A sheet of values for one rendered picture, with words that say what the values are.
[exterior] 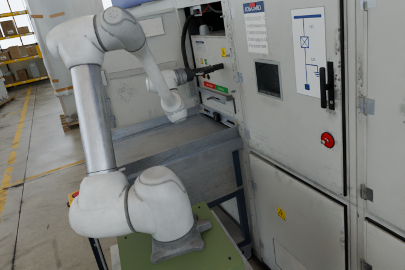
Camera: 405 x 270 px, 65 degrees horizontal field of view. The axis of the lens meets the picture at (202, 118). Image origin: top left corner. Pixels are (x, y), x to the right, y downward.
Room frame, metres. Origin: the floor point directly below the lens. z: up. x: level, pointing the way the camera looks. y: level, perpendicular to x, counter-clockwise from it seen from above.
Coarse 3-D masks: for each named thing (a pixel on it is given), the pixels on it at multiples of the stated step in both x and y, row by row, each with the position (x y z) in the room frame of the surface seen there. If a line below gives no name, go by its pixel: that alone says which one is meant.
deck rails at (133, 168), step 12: (192, 108) 2.14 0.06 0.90; (156, 120) 2.04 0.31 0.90; (168, 120) 2.07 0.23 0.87; (120, 132) 1.94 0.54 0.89; (132, 132) 1.97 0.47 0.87; (144, 132) 1.98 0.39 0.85; (228, 132) 1.62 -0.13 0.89; (192, 144) 1.54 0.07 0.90; (204, 144) 1.56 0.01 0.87; (216, 144) 1.59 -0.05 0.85; (156, 156) 1.46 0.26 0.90; (168, 156) 1.48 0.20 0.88; (180, 156) 1.51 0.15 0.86; (120, 168) 1.39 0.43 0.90; (132, 168) 1.41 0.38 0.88; (144, 168) 1.43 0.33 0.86
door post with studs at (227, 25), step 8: (224, 0) 1.61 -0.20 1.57; (224, 8) 1.62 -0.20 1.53; (224, 16) 1.63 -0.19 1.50; (224, 24) 1.64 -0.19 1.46; (232, 40) 1.59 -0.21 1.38; (232, 48) 1.59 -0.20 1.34; (232, 56) 1.60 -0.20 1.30; (232, 64) 1.61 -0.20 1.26; (232, 72) 1.63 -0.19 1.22; (232, 80) 1.64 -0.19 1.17; (240, 104) 1.59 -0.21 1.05; (240, 112) 1.60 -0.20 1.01; (240, 120) 1.61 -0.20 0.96; (240, 128) 1.62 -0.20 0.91; (240, 136) 1.64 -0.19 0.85; (248, 168) 1.59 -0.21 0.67; (248, 176) 1.60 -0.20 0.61; (248, 184) 1.61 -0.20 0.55; (256, 224) 1.59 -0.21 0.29; (256, 232) 1.60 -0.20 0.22; (256, 240) 1.61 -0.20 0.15
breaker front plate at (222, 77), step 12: (216, 48) 1.83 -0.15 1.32; (216, 60) 1.85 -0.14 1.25; (228, 60) 1.72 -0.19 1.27; (216, 72) 1.87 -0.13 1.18; (228, 72) 1.74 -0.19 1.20; (216, 84) 1.89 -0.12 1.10; (228, 84) 1.75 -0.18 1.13; (204, 96) 2.09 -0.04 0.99; (216, 108) 1.94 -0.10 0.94; (228, 108) 1.79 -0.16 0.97
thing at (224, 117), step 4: (200, 104) 2.15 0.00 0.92; (204, 108) 2.09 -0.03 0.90; (208, 108) 2.04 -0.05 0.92; (212, 108) 1.99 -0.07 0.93; (204, 112) 2.10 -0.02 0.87; (212, 112) 1.98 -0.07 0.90; (220, 112) 1.89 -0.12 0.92; (212, 116) 1.99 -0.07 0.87; (220, 116) 1.88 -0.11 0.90; (224, 116) 1.83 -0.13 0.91; (228, 116) 1.79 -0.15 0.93; (224, 120) 1.84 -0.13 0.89; (228, 120) 1.79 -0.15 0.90; (232, 120) 1.74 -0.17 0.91; (236, 120) 1.71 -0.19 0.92; (228, 124) 1.79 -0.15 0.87; (232, 124) 1.75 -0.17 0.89
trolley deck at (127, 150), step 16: (160, 128) 2.01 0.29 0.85; (176, 128) 1.95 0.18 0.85; (192, 128) 1.90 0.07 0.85; (208, 128) 1.85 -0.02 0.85; (128, 144) 1.83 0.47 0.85; (144, 144) 1.78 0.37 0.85; (160, 144) 1.74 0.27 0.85; (176, 144) 1.70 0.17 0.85; (224, 144) 1.57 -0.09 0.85; (240, 144) 1.61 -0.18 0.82; (128, 160) 1.59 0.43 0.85; (176, 160) 1.49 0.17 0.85; (192, 160) 1.50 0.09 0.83; (208, 160) 1.53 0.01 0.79
